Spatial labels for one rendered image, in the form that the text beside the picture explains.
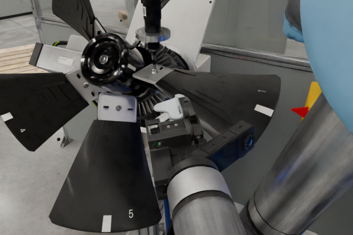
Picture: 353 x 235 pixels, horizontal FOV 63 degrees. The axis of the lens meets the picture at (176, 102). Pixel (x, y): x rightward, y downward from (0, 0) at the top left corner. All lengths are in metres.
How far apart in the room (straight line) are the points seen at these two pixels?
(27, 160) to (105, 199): 1.79
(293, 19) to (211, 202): 0.33
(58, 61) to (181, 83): 0.48
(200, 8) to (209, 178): 0.65
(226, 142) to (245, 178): 1.28
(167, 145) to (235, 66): 0.96
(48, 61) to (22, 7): 5.43
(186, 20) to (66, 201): 0.59
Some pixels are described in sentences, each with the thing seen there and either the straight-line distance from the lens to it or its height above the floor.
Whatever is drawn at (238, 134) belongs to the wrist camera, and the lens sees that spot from 0.43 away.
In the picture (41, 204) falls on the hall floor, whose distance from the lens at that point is 2.05.
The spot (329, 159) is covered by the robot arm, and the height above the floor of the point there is 1.28.
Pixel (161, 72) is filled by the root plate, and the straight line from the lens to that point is 0.63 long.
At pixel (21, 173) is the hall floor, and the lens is 2.31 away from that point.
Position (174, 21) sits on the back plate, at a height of 1.21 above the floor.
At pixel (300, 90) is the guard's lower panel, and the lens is 1.33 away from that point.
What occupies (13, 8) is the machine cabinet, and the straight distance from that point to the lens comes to 6.34.
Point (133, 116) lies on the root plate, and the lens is 0.67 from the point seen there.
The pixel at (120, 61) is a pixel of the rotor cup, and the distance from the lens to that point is 0.61.
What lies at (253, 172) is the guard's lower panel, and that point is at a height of 0.33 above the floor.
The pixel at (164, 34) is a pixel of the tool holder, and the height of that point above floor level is 1.28.
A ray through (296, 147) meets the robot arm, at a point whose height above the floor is 1.27.
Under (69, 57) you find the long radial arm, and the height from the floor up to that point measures 1.13.
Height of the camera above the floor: 1.46
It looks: 32 degrees down
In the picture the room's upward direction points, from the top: straight up
